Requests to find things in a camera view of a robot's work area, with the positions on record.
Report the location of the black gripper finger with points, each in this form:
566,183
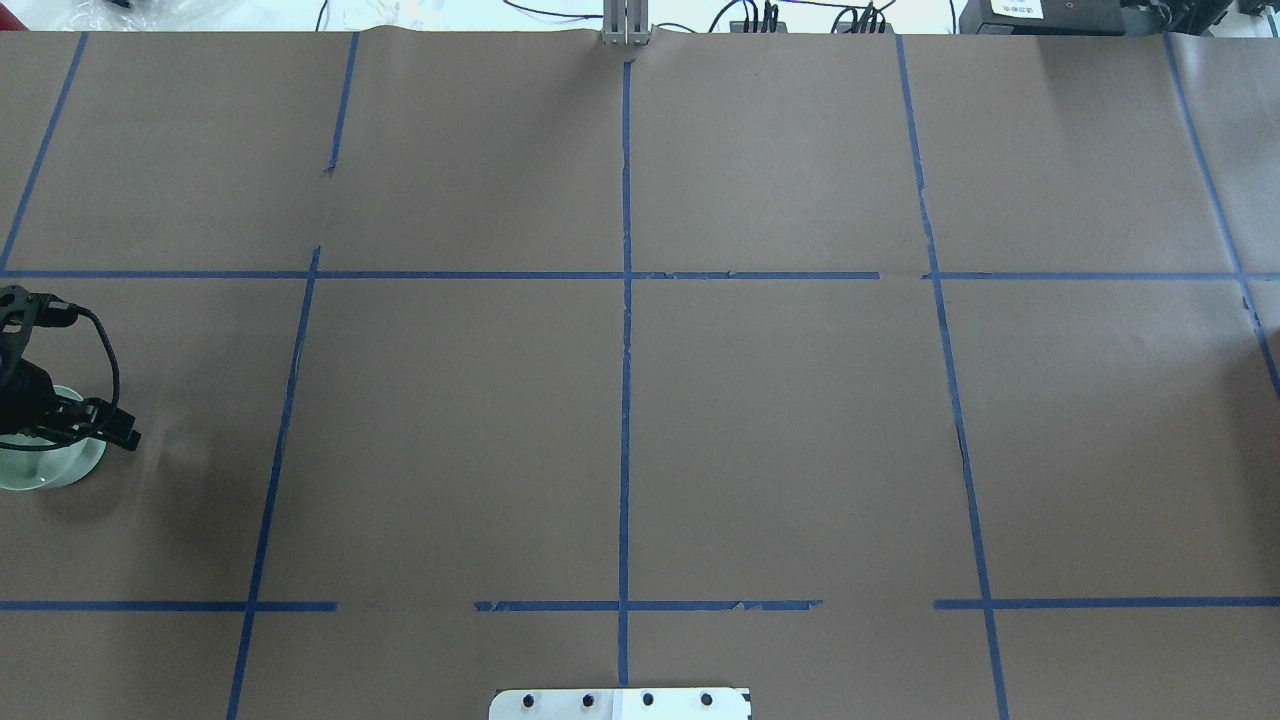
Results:
112,425

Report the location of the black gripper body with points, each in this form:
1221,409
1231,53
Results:
22,395

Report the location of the mint green bowl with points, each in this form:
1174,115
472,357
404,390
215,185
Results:
25,471

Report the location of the black computer box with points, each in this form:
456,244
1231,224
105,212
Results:
1066,18

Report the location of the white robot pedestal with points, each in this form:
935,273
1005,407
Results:
623,703

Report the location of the aluminium frame post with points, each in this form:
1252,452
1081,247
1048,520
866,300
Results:
626,23

